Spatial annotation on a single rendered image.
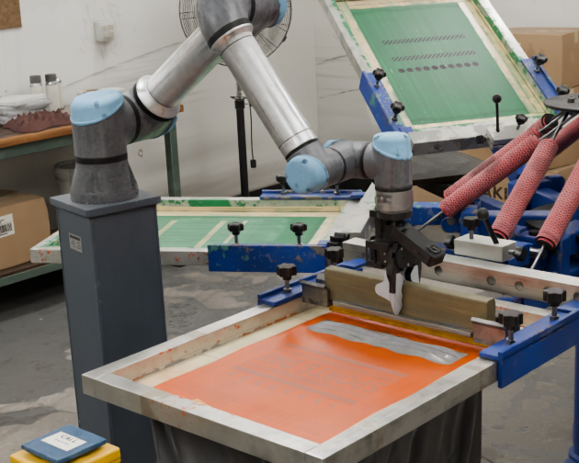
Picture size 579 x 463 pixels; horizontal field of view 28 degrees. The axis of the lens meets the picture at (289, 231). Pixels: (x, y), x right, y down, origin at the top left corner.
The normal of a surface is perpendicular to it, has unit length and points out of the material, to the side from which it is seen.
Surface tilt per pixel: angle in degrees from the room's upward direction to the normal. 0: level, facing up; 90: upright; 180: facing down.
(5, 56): 90
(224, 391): 0
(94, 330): 90
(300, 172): 90
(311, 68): 90
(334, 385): 0
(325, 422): 0
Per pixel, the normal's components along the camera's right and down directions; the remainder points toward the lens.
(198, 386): -0.05, -0.97
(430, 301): -0.67, 0.22
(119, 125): 0.82, 0.11
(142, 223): 0.60, 0.18
